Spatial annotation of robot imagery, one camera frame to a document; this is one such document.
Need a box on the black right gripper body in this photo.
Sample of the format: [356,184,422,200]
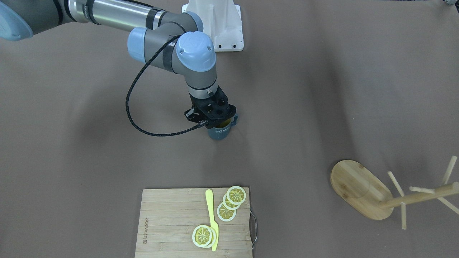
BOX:
[184,86,236,128]

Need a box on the dark teal yellow-lined cup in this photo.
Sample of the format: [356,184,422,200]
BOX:
[208,113,239,140]

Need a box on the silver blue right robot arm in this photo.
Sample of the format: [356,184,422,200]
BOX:
[1,0,236,128]

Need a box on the wooden cup storage rack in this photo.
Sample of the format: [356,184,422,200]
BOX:
[330,156,459,230]

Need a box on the yellow plastic knife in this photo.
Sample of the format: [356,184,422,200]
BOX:
[205,189,219,252]

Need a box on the lemon slice top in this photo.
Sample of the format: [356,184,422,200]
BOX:
[226,186,247,205]

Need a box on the lemon slice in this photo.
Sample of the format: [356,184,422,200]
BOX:
[222,194,241,210]
[226,186,247,205]
[192,224,212,248]
[217,203,237,222]

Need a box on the lemon slice middle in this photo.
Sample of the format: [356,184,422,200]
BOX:
[222,194,241,210]

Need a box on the bamboo cutting board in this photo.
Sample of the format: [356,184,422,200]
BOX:
[135,186,257,258]

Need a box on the lemon slice under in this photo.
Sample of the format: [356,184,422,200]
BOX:
[203,227,218,249]

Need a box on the lemon slice front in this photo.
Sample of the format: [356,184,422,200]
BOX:
[192,224,212,248]

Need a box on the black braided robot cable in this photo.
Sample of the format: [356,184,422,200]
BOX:
[125,35,208,137]

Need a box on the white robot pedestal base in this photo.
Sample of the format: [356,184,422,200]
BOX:
[181,0,244,52]

